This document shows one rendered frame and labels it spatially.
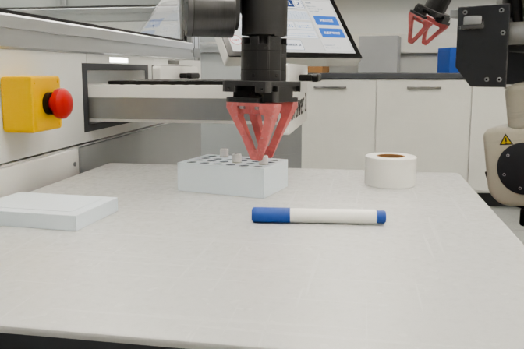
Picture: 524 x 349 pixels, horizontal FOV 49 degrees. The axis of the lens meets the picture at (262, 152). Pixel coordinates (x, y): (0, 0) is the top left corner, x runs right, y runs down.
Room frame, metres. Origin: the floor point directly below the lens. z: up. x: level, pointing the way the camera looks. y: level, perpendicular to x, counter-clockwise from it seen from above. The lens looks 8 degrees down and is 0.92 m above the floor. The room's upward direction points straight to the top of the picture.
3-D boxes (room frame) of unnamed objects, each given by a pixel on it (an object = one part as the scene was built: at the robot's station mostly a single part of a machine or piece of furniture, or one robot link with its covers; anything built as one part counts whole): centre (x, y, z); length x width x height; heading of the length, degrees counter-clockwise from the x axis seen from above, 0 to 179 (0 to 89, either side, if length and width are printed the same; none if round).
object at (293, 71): (1.04, -0.06, 0.87); 0.29 x 0.02 x 0.11; 170
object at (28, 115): (0.76, 0.30, 0.88); 0.07 x 0.05 x 0.07; 170
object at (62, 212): (0.61, 0.23, 0.77); 0.13 x 0.09 x 0.02; 76
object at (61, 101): (0.76, 0.27, 0.88); 0.04 x 0.03 x 0.04; 170
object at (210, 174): (0.77, 0.04, 0.78); 0.12 x 0.08 x 0.04; 67
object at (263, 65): (0.74, 0.00, 0.92); 0.10 x 0.07 x 0.07; 155
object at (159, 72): (1.40, 0.20, 0.87); 0.29 x 0.02 x 0.11; 170
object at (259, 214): (0.59, -0.06, 0.77); 0.14 x 0.02 x 0.02; 86
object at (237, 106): (0.74, 0.00, 0.85); 0.07 x 0.07 x 0.09; 65
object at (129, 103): (1.07, 0.15, 0.86); 0.40 x 0.26 x 0.06; 80
